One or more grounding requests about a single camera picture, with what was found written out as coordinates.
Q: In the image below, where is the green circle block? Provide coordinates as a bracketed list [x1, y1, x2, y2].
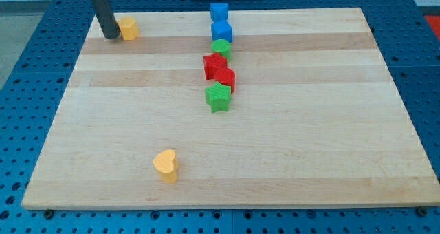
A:
[211, 39, 231, 60]

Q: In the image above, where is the blue triangle block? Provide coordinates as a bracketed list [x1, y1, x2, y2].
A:
[210, 3, 229, 22]

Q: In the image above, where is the green star block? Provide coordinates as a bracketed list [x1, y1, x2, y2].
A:
[205, 82, 231, 113]

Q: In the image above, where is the red cylinder block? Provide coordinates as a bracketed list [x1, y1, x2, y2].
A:
[214, 67, 236, 94]

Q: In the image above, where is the red star block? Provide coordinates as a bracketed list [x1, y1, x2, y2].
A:
[203, 52, 228, 80]

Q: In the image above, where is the yellow heart block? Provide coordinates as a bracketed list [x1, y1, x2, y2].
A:
[153, 149, 179, 184]

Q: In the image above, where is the blue cube block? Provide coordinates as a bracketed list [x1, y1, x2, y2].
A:
[211, 20, 233, 43]

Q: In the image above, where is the wooden board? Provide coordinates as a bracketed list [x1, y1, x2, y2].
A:
[22, 8, 439, 210]

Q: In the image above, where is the yellow hexagon block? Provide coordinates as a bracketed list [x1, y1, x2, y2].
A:
[118, 17, 140, 41]

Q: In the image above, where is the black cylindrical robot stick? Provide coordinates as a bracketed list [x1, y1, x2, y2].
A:
[90, 0, 120, 39]

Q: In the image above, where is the red object at edge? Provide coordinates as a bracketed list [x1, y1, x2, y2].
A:
[425, 15, 440, 39]

